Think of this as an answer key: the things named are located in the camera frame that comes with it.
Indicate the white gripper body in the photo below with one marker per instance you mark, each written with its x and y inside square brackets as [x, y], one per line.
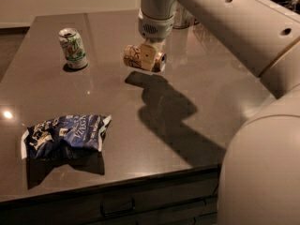
[155, 27]

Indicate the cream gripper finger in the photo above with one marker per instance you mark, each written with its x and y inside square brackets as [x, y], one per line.
[148, 56]

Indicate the orange soda can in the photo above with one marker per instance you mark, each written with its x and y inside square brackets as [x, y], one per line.
[132, 58]

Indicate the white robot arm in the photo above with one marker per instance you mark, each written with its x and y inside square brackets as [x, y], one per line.
[259, 183]

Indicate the green and white soda can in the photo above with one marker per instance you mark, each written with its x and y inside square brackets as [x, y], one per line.
[72, 45]

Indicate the metal utensil cup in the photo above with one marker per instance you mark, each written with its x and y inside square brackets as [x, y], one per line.
[182, 18]

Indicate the crumpled blue chip bag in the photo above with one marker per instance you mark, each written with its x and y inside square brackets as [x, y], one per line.
[65, 137]

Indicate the left drawer with handle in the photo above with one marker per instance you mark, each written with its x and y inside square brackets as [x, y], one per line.
[182, 200]

